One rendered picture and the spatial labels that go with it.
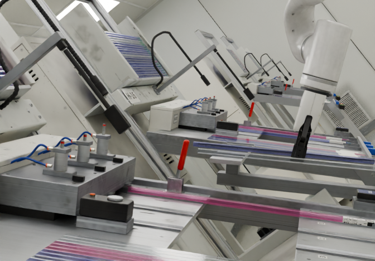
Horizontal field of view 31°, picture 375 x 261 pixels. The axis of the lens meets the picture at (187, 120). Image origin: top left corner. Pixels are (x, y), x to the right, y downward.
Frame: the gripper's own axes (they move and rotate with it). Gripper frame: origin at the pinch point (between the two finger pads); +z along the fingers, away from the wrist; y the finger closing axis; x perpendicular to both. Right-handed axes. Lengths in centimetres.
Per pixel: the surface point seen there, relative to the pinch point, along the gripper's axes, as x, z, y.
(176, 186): -21.7, 9.0, 30.3
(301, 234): 3.4, 6.4, 48.8
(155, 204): -22.5, 10.4, 42.7
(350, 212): 12.2, 4.7, 27.3
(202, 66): -92, 5, -405
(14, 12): -261, 1, -393
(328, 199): 9.6, 8.5, 0.7
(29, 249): -31, 12, 79
